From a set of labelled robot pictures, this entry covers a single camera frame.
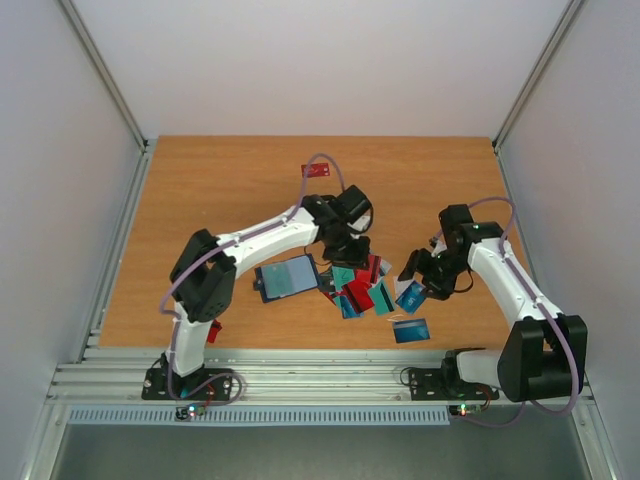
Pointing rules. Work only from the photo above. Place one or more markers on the teal card black stripe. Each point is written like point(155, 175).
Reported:
point(381, 298)

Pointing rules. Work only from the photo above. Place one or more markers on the blue VIP card right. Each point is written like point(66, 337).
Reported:
point(412, 297)

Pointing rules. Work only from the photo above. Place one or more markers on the dark blue card holder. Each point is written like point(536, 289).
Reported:
point(303, 272)

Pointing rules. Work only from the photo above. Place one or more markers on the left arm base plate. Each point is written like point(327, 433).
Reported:
point(204, 384)

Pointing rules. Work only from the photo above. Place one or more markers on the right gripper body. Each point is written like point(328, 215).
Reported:
point(426, 267)

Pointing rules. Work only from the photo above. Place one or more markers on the teal card front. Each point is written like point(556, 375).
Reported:
point(277, 280)

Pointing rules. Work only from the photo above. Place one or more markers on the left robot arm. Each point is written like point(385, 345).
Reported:
point(204, 276)

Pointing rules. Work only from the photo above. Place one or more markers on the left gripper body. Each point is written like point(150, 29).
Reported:
point(346, 253)

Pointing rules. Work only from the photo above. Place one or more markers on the grey cable duct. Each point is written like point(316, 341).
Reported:
point(262, 416)

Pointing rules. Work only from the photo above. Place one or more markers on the red card pile centre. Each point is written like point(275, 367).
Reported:
point(374, 269)

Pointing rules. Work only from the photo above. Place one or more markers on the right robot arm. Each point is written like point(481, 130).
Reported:
point(544, 355)

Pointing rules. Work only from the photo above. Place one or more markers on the teal card pile left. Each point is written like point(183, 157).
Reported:
point(341, 276)

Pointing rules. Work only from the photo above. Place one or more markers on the white card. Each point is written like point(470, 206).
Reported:
point(400, 286)

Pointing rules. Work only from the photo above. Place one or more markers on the lone red card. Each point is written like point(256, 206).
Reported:
point(316, 170)

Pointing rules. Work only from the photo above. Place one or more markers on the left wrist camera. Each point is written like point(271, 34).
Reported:
point(362, 225)

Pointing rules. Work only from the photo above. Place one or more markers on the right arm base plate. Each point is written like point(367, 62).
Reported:
point(431, 384)

